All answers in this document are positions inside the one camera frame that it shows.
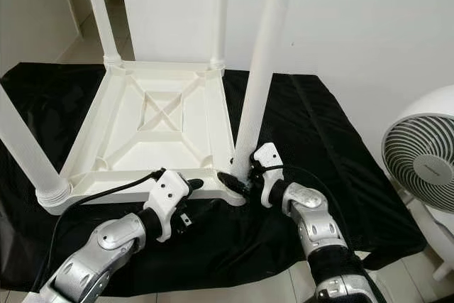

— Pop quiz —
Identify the black table cloth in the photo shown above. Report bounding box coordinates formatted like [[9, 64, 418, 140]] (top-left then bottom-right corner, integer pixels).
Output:
[[0, 62, 428, 297]]

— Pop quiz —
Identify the white plastic children table top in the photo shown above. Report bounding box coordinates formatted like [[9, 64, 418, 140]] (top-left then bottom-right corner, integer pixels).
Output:
[[37, 58, 249, 216]]

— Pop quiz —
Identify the white standing fan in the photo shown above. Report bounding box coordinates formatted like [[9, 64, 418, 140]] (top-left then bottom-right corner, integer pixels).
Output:
[[381, 84, 454, 282]]

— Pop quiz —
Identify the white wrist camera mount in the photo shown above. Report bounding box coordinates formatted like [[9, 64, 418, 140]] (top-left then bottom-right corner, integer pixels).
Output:
[[253, 142, 285, 208], [143, 168, 192, 242]]

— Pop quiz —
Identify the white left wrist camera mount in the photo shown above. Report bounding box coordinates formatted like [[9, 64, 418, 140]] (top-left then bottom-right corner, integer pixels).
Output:
[[143, 168, 192, 242]]

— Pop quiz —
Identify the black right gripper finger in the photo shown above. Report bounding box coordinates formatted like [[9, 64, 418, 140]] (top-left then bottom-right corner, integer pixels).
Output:
[[216, 171, 249, 194]]

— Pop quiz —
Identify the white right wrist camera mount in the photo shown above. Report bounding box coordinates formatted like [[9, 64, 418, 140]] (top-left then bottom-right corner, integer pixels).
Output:
[[253, 142, 285, 208]]

